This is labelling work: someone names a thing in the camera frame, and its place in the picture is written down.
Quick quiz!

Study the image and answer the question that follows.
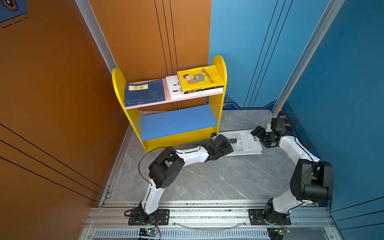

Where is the yellow cartoon cover book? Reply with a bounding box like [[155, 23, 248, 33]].
[[177, 66, 225, 92]]

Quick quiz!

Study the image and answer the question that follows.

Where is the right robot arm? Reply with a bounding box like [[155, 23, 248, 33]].
[[251, 118, 333, 225]]

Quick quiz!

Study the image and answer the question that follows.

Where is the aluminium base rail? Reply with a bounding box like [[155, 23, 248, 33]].
[[80, 200, 342, 240]]

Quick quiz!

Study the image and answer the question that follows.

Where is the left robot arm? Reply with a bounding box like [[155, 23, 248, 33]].
[[124, 134, 234, 226]]

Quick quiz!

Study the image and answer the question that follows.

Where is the white book with brown bars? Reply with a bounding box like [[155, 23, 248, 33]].
[[166, 75, 223, 101]]

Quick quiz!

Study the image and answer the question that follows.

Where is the yellow pink blue bookshelf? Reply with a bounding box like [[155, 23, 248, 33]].
[[112, 68, 226, 152]]

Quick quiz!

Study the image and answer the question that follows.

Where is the grey white photo book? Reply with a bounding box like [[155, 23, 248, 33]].
[[220, 130, 262, 156]]

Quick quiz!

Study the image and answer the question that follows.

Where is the right circuit board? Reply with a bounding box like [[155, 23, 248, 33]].
[[267, 228, 291, 240]]

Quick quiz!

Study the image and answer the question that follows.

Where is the left green circuit board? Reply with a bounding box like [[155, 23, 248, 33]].
[[138, 228, 161, 239]]

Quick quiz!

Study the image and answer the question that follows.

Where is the black book with orange title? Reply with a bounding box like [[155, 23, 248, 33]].
[[183, 86, 224, 94]]

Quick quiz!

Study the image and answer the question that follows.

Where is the dark blue book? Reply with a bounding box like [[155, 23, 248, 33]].
[[125, 79, 166, 107]]

